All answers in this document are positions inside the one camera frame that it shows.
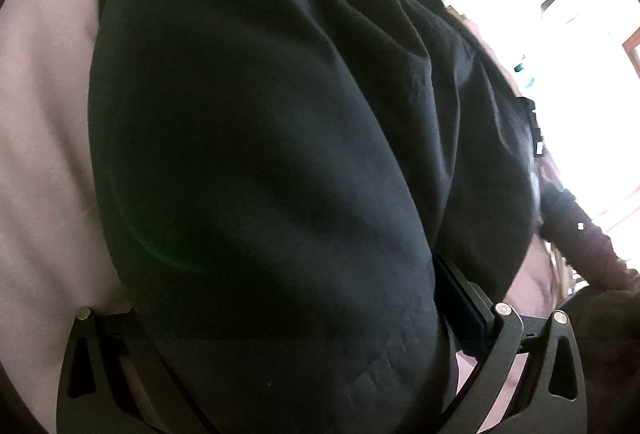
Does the person's right forearm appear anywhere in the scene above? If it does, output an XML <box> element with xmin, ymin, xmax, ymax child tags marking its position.
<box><xmin>539</xmin><ymin>184</ymin><xmax>640</xmax><ymax>293</ymax></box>

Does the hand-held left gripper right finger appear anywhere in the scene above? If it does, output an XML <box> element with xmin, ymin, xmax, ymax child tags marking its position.
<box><xmin>434</xmin><ymin>255</ymin><xmax>589</xmax><ymax>434</ymax></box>

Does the black garment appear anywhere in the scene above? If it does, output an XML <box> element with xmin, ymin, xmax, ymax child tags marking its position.
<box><xmin>87</xmin><ymin>0</ymin><xmax>544</xmax><ymax>434</ymax></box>

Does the bright window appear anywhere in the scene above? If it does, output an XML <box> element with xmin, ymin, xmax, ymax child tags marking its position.
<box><xmin>460</xmin><ymin>0</ymin><xmax>640</xmax><ymax>235</ymax></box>

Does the person's dark brown clothing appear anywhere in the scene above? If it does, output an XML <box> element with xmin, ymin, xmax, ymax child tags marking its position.
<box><xmin>562</xmin><ymin>281</ymin><xmax>640</xmax><ymax>434</ymax></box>

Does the brown wooden frame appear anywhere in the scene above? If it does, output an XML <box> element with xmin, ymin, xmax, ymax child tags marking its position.
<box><xmin>619</xmin><ymin>28</ymin><xmax>640</xmax><ymax>80</ymax></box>

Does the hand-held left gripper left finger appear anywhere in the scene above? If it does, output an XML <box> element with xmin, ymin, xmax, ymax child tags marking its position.
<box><xmin>56</xmin><ymin>307</ymin><xmax>202</xmax><ymax>434</ymax></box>

